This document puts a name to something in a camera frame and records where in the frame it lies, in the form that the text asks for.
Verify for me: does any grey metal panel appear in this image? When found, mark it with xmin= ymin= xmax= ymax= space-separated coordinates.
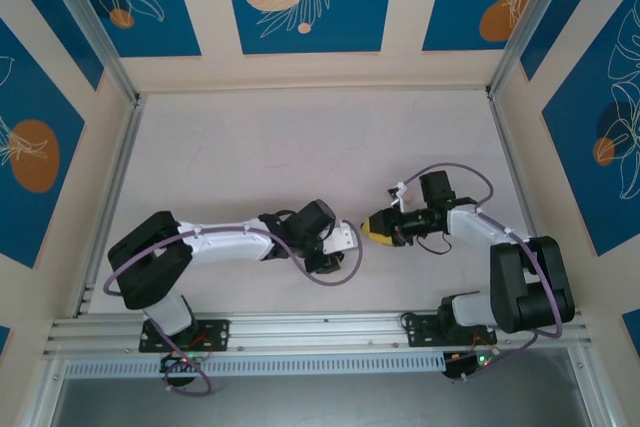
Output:
xmin=49 ymin=375 xmax=601 ymax=427

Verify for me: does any black controller board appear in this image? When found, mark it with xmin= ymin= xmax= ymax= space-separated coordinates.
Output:
xmin=442 ymin=349 xmax=501 ymax=382
xmin=158 ymin=351 xmax=201 ymax=388

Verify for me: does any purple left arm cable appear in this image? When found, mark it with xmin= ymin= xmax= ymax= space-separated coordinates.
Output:
xmin=103 ymin=219 xmax=364 ymax=397

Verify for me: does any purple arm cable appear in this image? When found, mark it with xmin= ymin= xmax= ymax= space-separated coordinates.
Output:
xmin=103 ymin=219 xmax=364 ymax=397
xmin=399 ymin=161 xmax=564 ymax=383

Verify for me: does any thin black cable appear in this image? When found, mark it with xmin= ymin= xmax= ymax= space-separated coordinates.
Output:
xmin=415 ymin=234 xmax=453 ymax=257

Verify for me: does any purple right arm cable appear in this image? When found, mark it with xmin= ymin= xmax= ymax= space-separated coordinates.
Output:
xmin=399 ymin=161 xmax=564 ymax=383

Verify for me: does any long aluminium base rail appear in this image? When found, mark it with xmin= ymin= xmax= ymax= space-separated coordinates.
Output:
xmin=42 ymin=311 xmax=594 ymax=358

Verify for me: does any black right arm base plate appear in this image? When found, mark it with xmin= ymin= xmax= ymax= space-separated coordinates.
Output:
xmin=402 ymin=313 xmax=499 ymax=348

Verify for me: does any grey slotted cable duct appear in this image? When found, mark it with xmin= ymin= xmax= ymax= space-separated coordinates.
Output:
xmin=62 ymin=352 xmax=446 ymax=379

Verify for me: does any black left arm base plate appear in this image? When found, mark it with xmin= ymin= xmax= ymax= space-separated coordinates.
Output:
xmin=138 ymin=319 xmax=231 ymax=353

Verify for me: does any aluminium frame post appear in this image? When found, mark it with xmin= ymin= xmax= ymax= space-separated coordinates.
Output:
xmin=37 ymin=0 xmax=142 ymax=104
xmin=487 ymin=0 xmax=617 ymax=98

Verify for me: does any aluminium frame leg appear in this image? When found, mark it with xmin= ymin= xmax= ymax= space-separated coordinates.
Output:
xmin=19 ymin=356 xmax=69 ymax=427
xmin=567 ymin=346 xmax=626 ymax=427

